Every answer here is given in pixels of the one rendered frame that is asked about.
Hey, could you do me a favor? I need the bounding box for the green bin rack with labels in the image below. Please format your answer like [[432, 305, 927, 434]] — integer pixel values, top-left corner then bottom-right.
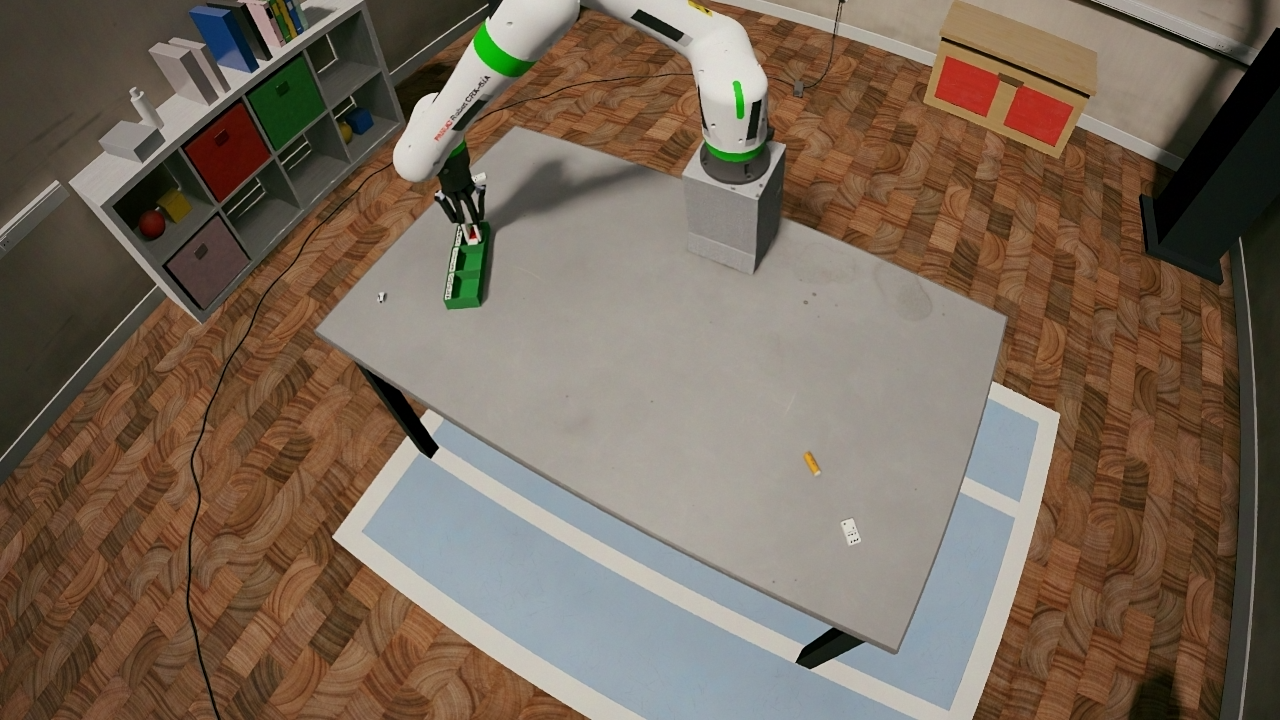
[[443, 222, 492, 310]]

